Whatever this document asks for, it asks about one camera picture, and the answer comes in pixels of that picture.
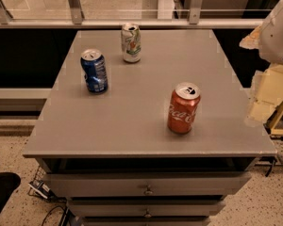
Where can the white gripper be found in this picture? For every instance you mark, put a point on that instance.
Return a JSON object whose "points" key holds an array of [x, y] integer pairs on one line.
{"points": [[277, 37]]}

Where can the red Coca-Cola can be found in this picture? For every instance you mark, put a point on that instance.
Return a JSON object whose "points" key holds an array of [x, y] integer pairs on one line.
{"points": [[182, 109]]}

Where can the white green soda can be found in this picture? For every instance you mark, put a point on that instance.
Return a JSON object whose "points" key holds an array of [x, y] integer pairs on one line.
{"points": [[131, 43]]}

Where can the blue Pepsi can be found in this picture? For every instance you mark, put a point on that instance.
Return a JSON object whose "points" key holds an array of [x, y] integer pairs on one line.
{"points": [[94, 66]]}

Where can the grey drawer cabinet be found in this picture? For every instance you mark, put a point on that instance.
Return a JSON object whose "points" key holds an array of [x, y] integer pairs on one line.
{"points": [[124, 130]]}

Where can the top grey drawer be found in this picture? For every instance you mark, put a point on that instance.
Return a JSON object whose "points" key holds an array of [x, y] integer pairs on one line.
{"points": [[146, 184]]}

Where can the grey drawer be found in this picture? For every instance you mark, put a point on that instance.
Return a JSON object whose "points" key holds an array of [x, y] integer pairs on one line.
{"points": [[146, 222], [146, 208], [146, 184]]}

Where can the middle grey drawer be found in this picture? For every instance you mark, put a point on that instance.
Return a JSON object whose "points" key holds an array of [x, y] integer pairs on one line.
{"points": [[146, 208]]}

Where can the bottom grey drawer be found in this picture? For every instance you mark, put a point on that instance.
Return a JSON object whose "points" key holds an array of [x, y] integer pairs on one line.
{"points": [[146, 222]]}

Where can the metal glass railing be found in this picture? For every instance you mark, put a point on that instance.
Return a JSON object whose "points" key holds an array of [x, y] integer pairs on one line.
{"points": [[145, 13]]}

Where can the yellow metal frame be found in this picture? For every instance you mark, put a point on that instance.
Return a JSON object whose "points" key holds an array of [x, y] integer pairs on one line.
{"points": [[274, 122]]}

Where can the wire basket with items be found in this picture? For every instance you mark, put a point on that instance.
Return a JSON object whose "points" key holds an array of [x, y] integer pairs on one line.
{"points": [[37, 186]]}

